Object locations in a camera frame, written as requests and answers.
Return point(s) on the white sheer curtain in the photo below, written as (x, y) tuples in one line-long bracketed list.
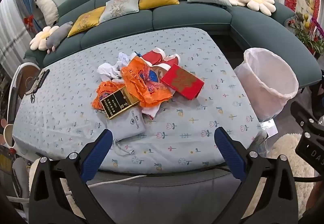
[(10, 31)]

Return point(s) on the grey plush mouse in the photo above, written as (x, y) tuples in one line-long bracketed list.
[(59, 35)]

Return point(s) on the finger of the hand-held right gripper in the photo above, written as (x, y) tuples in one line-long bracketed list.
[(302, 115)]

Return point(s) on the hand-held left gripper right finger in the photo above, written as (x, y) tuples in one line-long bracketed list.
[(229, 153)]

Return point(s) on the bin with white bag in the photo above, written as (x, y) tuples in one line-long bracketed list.
[(263, 97)]

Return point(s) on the red paper cup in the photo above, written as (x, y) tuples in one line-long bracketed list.
[(151, 57), (169, 63)]

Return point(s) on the floral light blue tablecloth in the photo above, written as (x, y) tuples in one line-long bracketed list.
[(189, 44)]

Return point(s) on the black remote control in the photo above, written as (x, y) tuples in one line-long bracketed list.
[(39, 79)]

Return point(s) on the round wooden side table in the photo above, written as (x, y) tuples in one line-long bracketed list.
[(26, 76)]

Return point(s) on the white printed paper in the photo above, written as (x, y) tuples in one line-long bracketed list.
[(124, 58)]

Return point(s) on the orange plastic bag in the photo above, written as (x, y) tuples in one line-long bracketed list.
[(141, 85), (105, 96)]

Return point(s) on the white plush toy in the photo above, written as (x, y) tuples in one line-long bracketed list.
[(46, 7)]

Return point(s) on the white cloth rag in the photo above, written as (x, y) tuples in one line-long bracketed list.
[(107, 70)]

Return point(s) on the red bow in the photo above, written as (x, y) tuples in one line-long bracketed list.
[(29, 21)]

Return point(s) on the black and gold box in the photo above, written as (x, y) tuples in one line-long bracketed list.
[(116, 101)]

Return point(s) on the teal sectional sofa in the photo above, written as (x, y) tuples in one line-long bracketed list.
[(177, 16)]

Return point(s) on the red and gold box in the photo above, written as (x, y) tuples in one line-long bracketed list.
[(182, 81)]

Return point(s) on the green potted plant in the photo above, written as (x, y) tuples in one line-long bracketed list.
[(306, 34)]

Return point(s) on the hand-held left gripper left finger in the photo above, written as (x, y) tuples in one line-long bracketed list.
[(97, 153)]

